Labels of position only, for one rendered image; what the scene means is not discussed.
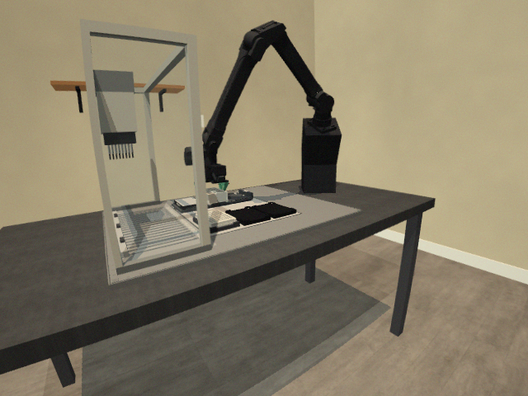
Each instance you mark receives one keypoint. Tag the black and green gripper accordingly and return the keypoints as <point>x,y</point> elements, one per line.
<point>221,183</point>

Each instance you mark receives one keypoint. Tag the white well plate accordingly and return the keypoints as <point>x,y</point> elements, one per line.
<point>218,218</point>

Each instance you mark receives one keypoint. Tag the cream deep-well block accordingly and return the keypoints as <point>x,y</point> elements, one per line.
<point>216,195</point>

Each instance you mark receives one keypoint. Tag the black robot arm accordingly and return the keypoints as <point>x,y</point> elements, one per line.
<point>252,49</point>

